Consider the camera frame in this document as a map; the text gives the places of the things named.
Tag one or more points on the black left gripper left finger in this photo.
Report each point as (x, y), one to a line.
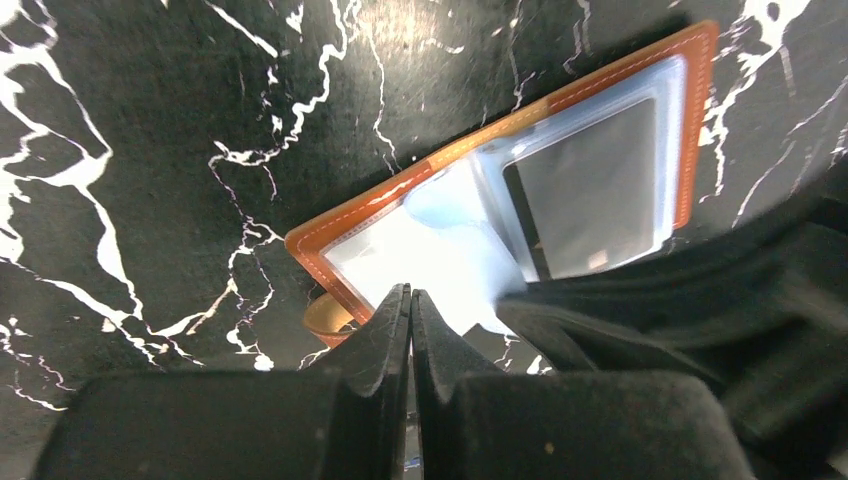
(343, 417)

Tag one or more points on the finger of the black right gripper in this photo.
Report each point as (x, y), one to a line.
(759, 314)

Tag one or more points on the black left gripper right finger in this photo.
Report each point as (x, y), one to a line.
(478, 422)

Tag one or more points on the grey VIP card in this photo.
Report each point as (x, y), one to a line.
(588, 202)

